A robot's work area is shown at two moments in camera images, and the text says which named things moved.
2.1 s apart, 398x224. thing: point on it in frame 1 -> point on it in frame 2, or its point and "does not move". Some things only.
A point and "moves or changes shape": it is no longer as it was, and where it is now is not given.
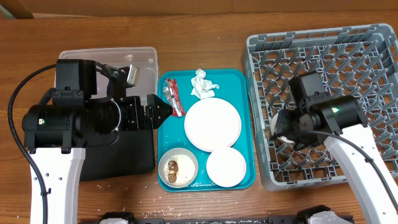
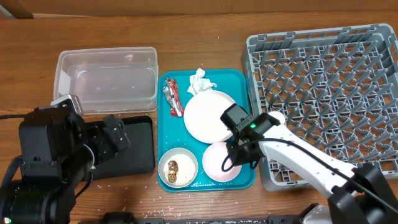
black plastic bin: (133, 152) does not move
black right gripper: (284, 118) -> (239, 160)
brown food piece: (173, 167) does not move
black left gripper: (135, 120) -> (106, 149)
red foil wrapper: (172, 94) does not move
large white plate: (211, 123) moves or changes shape
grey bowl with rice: (187, 164) does not move
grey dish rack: (360, 61) does not move
